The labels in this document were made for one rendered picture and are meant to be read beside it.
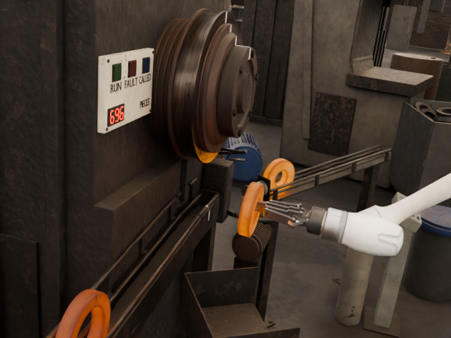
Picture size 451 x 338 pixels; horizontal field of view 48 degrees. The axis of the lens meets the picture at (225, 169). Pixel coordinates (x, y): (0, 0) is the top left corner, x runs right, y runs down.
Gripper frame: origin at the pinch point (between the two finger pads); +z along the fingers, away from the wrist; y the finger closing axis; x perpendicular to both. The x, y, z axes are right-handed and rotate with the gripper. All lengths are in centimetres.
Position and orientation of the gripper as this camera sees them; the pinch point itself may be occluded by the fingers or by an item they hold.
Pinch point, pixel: (252, 204)
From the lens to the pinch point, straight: 145.0
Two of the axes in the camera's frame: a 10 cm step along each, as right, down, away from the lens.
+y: 2.9, -3.0, 9.1
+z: -9.5, -2.3, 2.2
